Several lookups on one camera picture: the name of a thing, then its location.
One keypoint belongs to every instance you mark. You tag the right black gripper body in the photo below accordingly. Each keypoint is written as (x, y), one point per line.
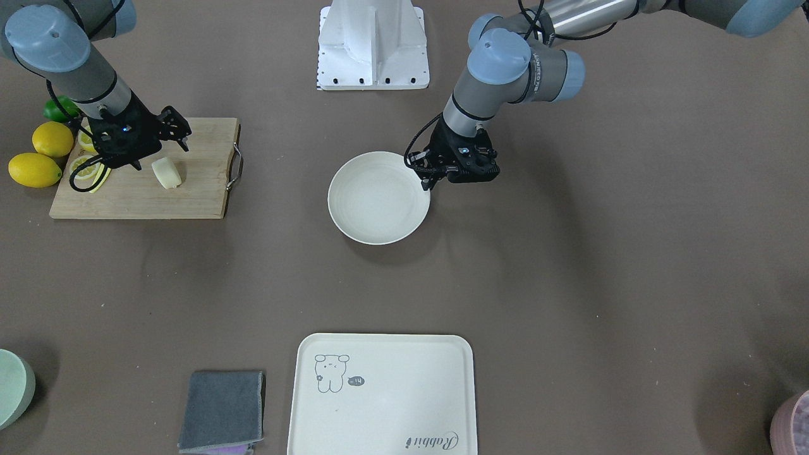
(153, 124)

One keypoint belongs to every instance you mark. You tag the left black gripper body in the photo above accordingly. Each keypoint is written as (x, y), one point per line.
(437, 152)

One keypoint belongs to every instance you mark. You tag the beige round plate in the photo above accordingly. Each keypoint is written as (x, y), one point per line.
(374, 199)

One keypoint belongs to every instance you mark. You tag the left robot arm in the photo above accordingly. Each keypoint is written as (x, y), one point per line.
(520, 58)

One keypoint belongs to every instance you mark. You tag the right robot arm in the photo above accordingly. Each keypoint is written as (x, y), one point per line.
(55, 39)

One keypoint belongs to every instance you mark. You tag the white steamed bun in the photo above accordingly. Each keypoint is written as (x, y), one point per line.
(167, 173)

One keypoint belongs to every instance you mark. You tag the cream rabbit tray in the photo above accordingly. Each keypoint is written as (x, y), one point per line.
(383, 394)

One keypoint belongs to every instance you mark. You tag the wooden cutting board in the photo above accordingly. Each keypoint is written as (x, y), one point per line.
(208, 172)

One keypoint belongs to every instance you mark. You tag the upper lemon half slice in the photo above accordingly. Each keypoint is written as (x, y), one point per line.
(85, 142)

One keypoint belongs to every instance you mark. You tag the lemon half slice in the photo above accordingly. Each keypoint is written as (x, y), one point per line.
(85, 168)
(85, 142)

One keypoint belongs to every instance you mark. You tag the yellow plastic knife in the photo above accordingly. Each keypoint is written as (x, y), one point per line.
(99, 180)

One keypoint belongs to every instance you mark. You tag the lower lemon half slice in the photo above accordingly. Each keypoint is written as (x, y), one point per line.
(85, 168)

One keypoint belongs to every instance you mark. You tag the yellow lemon far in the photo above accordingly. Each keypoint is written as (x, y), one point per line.
(53, 139)

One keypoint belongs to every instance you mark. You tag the yellow lemon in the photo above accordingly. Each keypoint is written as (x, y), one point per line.
(53, 139)
(34, 170)

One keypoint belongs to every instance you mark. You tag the green lime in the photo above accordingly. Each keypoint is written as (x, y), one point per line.
(68, 111)

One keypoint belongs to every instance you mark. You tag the yellow lemon near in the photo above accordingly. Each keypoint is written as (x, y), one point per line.
(34, 170)

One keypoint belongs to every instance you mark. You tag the mint green bowl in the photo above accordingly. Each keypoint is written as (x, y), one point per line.
(17, 387)

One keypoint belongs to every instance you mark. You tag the grey folded cloth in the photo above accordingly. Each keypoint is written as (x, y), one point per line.
(223, 412)

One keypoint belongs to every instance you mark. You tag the pink bowl with ice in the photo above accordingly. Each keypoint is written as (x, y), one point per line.
(789, 426)

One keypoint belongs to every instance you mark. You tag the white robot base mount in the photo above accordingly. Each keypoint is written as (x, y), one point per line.
(372, 45)

